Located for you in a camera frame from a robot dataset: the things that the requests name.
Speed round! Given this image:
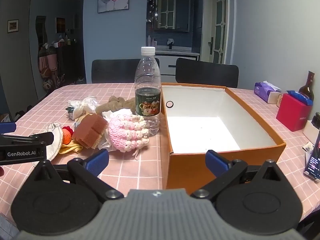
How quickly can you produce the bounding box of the white cloth pouch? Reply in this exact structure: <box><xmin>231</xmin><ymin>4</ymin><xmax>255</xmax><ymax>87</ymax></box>
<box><xmin>41</xmin><ymin>122</ymin><xmax>63</xmax><ymax>161</ymax></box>

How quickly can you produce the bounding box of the brown bear sponge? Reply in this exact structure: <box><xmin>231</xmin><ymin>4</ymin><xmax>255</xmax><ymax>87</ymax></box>
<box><xmin>72</xmin><ymin>114</ymin><xmax>108</xmax><ymax>149</ymax></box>

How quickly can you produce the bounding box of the orange crochet ball toy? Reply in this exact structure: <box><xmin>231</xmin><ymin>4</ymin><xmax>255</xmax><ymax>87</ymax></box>
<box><xmin>62</xmin><ymin>126</ymin><xmax>73</xmax><ymax>145</ymax></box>

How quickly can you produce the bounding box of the pink crochet plush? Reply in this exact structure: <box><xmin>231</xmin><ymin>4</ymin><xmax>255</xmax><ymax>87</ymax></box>
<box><xmin>107</xmin><ymin>109</ymin><xmax>149</xmax><ymax>155</ymax></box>

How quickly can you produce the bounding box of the orange cardboard box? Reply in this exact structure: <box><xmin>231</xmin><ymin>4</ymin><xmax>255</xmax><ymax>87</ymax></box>
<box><xmin>159</xmin><ymin>83</ymin><xmax>286</xmax><ymax>193</ymax></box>

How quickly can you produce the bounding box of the white plastic bag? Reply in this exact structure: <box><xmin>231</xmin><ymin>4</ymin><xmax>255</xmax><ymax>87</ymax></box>
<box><xmin>66</xmin><ymin>96</ymin><xmax>98</xmax><ymax>120</ymax></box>

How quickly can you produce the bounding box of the brown plush toy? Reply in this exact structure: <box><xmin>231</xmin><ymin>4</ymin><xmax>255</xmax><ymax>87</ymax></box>
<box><xmin>95</xmin><ymin>95</ymin><xmax>136</xmax><ymax>115</ymax></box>

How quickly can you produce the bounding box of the pink checked tablecloth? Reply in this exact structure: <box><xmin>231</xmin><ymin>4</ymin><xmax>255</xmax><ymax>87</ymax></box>
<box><xmin>1</xmin><ymin>83</ymin><xmax>319</xmax><ymax>219</ymax></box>

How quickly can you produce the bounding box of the smartphone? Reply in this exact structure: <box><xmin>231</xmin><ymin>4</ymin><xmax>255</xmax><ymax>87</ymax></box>
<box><xmin>304</xmin><ymin>134</ymin><xmax>320</xmax><ymax>183</ymax></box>

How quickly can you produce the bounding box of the purple tissue pack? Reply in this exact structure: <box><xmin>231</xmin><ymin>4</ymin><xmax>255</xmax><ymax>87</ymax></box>
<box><xmin>254</xmin><ymin>81</ymin><xmax>281</xmax><ymax>104</ymax></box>

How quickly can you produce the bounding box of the red box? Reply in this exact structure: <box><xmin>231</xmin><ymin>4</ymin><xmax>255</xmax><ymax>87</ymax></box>
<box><xmin>276</xmin><ymin>94</ymin><xmax>312</xmax><ymax>132</ymax></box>

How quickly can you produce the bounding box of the small framed picture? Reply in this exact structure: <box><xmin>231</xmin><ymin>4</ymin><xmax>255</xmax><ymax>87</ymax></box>
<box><xmin>7</xmin><ymin>20</ymin><xmax>19</xmax><ymax>33</ymax></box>

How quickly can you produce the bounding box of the blue crumpled bag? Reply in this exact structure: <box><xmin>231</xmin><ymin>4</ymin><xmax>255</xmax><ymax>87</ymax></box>
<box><xmin>287</xmin><ymin>90</ymin><xmax>313</xmax><ymax>106</ymax></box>

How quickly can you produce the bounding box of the clear plastic water bottle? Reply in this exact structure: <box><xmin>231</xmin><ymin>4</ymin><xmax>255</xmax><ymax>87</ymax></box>
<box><xmin>135</xmin><ymin>47</ymin><xmax>162</xmax><ymax>137</ymax></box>

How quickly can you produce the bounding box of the black chair right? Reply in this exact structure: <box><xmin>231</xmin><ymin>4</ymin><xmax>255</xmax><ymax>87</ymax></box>
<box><xmin>175</xmin><ymin>58</ymin><xmax>239</xmax><ymax>88</ymax></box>

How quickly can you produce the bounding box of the brown glass bottle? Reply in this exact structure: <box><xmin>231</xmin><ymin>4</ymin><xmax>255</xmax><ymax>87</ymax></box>
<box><xmin>298</xmin><ymin>71</ymin><xmax>315</xmax><ymax>101</ymax></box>

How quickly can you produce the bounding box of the white cabinet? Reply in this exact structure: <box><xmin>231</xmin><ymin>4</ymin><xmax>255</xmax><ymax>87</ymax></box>
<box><xmin>155</xmin><ymin>49</ymin><xmax>200</xmax><ymax>83</ymax></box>

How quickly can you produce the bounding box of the white glass door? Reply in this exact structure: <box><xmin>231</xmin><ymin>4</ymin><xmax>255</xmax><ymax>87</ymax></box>
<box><xmin>200</xmin><ymin>0</ymin><xmax>236</xmax><ymax>64</ymax></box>

